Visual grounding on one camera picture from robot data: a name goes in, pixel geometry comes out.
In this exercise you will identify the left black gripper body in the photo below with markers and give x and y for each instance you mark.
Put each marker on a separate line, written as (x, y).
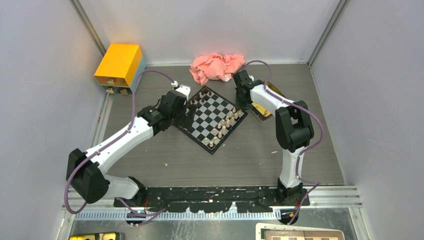
(180, 119)

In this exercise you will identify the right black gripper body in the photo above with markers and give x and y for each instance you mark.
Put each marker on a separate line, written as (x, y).
(241, 104)

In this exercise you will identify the gold tin tray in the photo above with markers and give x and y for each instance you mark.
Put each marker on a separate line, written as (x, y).
(265, 99)

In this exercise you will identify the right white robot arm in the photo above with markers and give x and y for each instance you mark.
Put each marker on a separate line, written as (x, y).
(293, 128)

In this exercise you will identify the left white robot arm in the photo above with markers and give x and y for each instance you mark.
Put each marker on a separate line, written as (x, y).
(87, 170)

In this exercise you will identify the black white chess board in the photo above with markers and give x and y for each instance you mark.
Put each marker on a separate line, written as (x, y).
(212, 109)

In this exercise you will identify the boxed chess board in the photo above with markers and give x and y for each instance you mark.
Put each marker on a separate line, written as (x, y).
(267, 231)

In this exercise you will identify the pink crumpled cloth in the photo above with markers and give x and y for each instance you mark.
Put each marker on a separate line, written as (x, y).
(215, 67)

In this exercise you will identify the yellow teal drawer box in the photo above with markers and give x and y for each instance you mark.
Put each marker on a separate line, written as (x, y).
(119, 68)

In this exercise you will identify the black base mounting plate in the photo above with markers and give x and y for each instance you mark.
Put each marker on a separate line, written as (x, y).
(246, 199)

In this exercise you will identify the yellow object at edge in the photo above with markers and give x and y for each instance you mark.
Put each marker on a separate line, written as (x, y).
(97, 236)

